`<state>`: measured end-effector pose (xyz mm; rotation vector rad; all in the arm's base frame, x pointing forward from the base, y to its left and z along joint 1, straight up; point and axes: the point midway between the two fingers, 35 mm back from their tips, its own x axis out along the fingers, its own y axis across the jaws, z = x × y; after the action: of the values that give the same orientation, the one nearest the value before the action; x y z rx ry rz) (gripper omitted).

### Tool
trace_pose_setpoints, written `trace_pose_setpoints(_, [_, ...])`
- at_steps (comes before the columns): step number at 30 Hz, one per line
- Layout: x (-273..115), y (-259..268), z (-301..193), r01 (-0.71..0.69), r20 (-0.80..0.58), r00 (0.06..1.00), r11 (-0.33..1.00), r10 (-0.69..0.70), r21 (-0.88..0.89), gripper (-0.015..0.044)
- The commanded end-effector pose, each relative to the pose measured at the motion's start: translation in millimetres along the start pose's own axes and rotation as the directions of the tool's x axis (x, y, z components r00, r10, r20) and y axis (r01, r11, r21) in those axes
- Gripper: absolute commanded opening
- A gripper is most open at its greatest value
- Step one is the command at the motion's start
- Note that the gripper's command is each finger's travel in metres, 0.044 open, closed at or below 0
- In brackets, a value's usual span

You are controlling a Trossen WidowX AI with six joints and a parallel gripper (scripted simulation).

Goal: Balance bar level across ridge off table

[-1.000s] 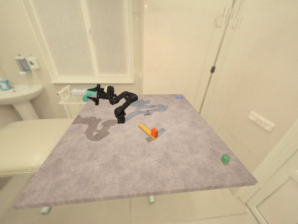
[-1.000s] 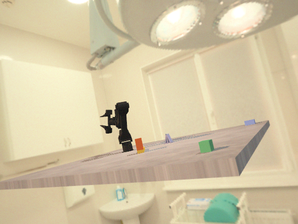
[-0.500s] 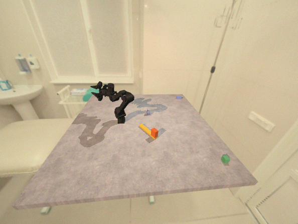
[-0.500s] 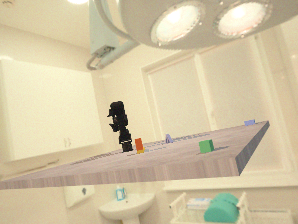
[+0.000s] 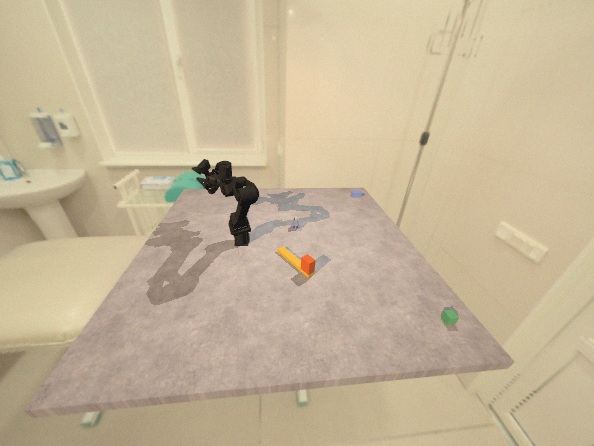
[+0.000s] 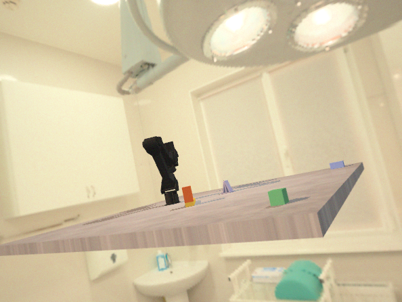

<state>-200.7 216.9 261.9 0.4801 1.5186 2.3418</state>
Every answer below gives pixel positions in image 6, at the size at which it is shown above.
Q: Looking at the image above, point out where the orange-yellow bar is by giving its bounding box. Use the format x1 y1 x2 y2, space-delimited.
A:
182 186 196 207

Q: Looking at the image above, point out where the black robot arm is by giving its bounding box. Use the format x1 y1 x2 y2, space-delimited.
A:
142 136 179 206

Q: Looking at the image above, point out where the green cube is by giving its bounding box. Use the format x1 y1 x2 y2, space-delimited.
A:
268 188 289 207

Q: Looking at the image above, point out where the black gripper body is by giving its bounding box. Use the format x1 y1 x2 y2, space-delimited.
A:
167 165 176 173

